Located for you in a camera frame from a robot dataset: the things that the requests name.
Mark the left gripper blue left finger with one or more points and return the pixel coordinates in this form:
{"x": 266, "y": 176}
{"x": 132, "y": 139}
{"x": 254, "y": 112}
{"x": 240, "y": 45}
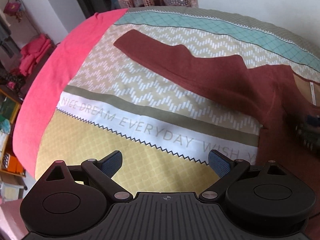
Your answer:
{"x": 100, "y": 173}

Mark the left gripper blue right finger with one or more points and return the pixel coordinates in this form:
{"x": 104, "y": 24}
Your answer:
{"x": 228, "y": 171}

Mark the maroon long sleeve sweater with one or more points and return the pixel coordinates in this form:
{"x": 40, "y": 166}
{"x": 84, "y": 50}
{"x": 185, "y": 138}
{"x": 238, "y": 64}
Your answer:
{"x": 272, "y": 94}

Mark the pink clothes pile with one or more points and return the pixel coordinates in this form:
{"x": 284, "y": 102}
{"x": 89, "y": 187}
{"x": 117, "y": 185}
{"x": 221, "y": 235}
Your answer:
{"x": 32, "y": 53}

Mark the patterned bed sheet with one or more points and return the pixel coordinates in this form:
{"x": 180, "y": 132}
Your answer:
{"x": 164, "y": 131}

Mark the pink mattress cover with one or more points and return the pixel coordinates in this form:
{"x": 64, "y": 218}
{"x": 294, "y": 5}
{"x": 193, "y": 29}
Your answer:
{"x": 42, "y": 97}

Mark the cluttered wooden shelf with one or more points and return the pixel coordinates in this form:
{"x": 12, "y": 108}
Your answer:
{"x": 12, "y": 171}

